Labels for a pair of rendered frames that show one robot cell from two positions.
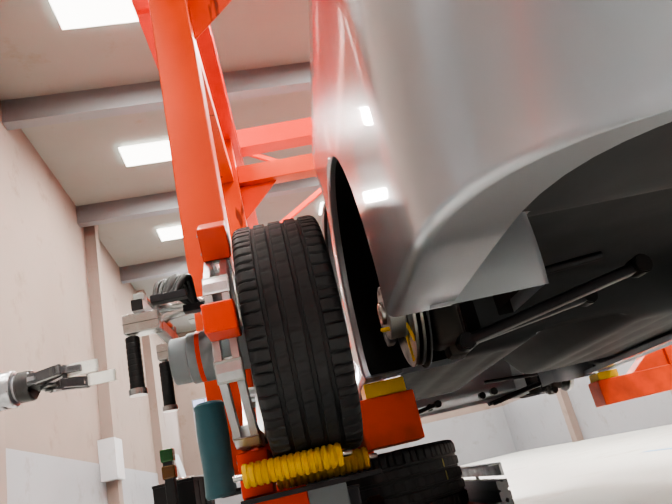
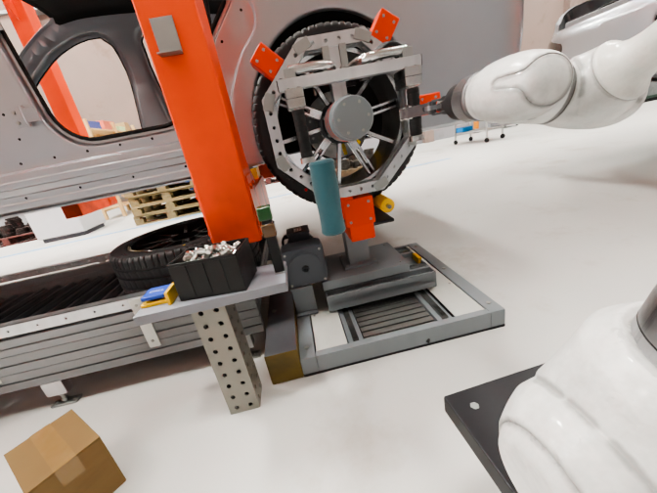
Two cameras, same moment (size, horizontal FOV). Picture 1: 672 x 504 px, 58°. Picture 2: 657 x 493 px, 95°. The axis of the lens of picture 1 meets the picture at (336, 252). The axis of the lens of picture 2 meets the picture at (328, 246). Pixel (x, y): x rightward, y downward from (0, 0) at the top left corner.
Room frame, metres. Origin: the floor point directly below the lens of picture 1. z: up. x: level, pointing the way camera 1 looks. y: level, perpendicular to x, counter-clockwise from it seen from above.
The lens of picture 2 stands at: (1.78, 1.52, 0.82)
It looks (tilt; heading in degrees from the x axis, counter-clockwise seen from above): 20 degrees down; 272
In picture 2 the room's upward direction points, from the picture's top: 11 degrees counter-clockwise
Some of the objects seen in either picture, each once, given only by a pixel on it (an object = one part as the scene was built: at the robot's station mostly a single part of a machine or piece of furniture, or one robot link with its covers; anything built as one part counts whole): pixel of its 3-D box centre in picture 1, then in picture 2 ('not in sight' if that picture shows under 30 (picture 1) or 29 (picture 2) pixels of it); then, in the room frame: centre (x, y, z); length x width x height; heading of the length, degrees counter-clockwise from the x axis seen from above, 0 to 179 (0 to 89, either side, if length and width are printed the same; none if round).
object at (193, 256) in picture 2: (185, 496); (214, 266); (2.15, 0.68, 0.51); 0.20 x 0.14 x 0.13; 178
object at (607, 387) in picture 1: (628, 372); (83, 196); (4.29, -1.73, 0.69); 0.52 x 0.17 x 0.35; 96
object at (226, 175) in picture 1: (204, 105); not in sight; (3.07, 0.56, 2.68); 1.77 x 0.10 x 0.12; 6
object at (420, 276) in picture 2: not in sight; (372, 274); (1.63, 0.16, 0.13); 0.50 x 0.36 x 0.10; 6
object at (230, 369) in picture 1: (236, 349); (343, 120); (1.67, 0.33, 0.85); 0.54 x 0.07 x 0.54; 6
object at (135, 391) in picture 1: (135, 364); (415, 112); (1.48, 0.55, 0.83); 0.04 x 0.04 x 0.16
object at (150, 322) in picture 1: (142, 323); (407, 77); (1.48, 0.52, 0.93); 0.09 x 0.05 x 0.05; 96
